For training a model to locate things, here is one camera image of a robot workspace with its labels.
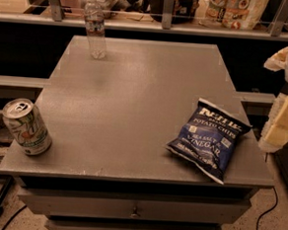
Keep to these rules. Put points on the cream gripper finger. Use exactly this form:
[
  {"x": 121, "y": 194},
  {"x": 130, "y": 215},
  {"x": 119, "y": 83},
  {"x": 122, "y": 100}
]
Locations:
[
  {"x": 274, "y": 134},
  {"x": 277, "y": 61}
]

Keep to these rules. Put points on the blue potato chip bag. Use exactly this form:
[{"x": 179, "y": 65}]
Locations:
[{"x": 209, "y": 139}]

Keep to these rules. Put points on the colourful snack bag on shelf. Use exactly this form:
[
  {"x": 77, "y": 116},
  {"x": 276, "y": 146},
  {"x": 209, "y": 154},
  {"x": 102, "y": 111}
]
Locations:
[{"x": 232, "y": 14}]

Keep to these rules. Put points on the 7up soda can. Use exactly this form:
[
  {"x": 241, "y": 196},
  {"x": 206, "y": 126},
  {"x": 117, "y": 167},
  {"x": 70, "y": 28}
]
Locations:
[{"x": 23, "y": 119}]

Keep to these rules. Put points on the upper cabinet drawer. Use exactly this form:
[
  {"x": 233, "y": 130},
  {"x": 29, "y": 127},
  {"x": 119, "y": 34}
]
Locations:
[{"x": 133, "y": 206}]

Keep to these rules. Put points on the grey drawer cabinet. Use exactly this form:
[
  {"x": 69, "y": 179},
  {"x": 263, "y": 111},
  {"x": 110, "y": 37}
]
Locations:
[{"x": 110, "y": 121}]

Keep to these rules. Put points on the clear plastic water bottle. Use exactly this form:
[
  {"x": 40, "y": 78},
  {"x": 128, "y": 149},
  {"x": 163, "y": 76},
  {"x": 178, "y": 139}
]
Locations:
[{"x": 95, "y": 27}]

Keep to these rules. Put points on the metal shelf rail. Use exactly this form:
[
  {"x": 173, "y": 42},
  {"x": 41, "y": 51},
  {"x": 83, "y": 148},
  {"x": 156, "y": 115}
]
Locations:
[{"x": 176, "y": 16}]

